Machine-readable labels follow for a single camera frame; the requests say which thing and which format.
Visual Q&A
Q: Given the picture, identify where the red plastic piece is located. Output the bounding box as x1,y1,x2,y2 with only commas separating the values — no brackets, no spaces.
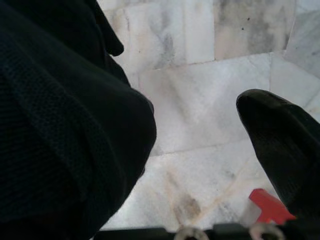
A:
248,188,298,225

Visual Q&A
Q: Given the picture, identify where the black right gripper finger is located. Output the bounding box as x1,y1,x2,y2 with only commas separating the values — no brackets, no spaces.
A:
236,88,320,240

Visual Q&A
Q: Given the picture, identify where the black polo shirt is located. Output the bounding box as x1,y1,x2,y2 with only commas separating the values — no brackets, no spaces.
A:
0,0,158,240

